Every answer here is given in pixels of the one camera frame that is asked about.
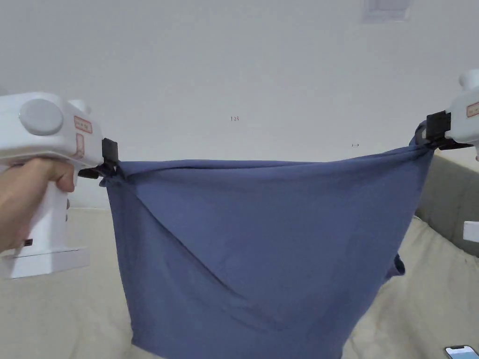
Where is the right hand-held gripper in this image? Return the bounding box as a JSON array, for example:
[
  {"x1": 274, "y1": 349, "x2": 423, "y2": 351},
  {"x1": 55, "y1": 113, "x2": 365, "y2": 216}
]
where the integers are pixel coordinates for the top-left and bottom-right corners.
[{"x1": 413, "y1": 69, "x2": 479, "y2": 242}]

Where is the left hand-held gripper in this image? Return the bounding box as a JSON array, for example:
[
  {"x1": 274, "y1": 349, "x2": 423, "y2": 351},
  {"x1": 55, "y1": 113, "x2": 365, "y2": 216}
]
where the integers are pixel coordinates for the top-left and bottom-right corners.
[{"x1": 0, "y1": 91, "x2": 121, "y2": 280}]

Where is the dark blue shirt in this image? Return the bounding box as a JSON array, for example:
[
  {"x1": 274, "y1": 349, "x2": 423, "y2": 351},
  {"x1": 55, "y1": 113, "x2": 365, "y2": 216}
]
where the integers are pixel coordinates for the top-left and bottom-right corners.
[{"x1": 99, "y1": 144, "x2": 435, "y2": 359}]

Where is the person's left hand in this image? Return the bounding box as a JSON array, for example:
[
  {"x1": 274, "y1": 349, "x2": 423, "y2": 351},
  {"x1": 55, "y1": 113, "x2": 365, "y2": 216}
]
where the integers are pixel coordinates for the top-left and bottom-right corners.
[{"x1": 0, "y1": 157, "x2": 76, "y2": 256}]

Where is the grey padded headboard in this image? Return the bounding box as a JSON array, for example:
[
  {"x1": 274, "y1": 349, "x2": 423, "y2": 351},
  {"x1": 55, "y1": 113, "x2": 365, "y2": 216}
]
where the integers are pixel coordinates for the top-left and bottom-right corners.
[{"x1": 414, "y1": 151, "x2": 479, "y2": 258}]

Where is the bed with beige sheet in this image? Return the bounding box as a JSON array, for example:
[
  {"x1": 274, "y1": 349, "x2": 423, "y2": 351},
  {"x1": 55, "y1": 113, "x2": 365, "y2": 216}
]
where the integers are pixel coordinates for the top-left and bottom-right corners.
[{"x1": 0, "y1": 207, "x2": 479, "y2": 359}]

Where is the smartphone with lit screen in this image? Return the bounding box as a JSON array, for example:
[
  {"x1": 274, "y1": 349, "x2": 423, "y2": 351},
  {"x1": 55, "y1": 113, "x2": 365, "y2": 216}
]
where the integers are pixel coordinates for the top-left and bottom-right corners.
[{"x1": 444, "y1": 345, "x2": 479, "y2": 359}]

